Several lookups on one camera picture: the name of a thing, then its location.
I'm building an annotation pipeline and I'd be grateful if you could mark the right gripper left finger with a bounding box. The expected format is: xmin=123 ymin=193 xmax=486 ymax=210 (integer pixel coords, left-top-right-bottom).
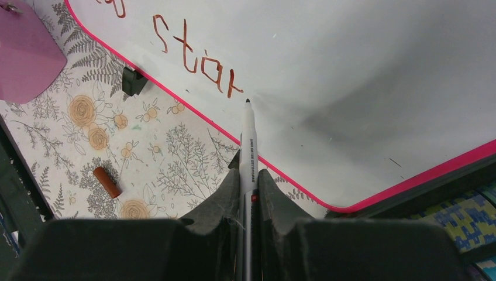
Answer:
xmin=179 ymin=169 xmax=240 ymax=235

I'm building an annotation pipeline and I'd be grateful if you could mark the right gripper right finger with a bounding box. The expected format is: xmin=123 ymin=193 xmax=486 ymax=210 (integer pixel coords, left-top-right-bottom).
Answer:
xmin=258 ymin=169 xmax=312 ymax=237

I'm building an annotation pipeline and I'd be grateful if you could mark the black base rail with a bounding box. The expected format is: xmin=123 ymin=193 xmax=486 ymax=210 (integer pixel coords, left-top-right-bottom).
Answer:
xmin=0 ymin=116 xmax=55 ymax=257

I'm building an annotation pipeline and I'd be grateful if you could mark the pink eraser holder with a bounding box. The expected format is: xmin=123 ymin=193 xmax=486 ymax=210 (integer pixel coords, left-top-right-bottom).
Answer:
xmin=1 ymin=1 xmax=67 ymax=104

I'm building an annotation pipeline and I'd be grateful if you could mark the pink framed whiteboard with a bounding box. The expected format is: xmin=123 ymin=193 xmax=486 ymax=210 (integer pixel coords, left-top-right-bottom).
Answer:
xmin=66 ymin=1 xmax=495 ymax=212

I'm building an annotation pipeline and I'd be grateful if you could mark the floral tablecloth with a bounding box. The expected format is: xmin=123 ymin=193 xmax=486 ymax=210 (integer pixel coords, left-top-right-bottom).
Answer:
xmin=1 ymin=1 xmax=237 ymax=219

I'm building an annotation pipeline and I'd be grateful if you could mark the black poker chip case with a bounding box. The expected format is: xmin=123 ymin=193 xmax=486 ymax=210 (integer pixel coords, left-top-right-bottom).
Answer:
xmin=356 ymin=155 xmax=496 ymax=281

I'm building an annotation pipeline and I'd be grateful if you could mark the red whiteboard marker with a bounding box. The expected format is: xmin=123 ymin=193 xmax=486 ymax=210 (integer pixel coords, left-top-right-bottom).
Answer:
xmin=236 ymin=99 xmax=262 ymax=280

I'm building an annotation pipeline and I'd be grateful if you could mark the red marker cap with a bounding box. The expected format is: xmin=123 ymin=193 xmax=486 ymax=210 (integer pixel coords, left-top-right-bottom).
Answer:
xmin=93 ymin=167 xmax=122 ymax=198

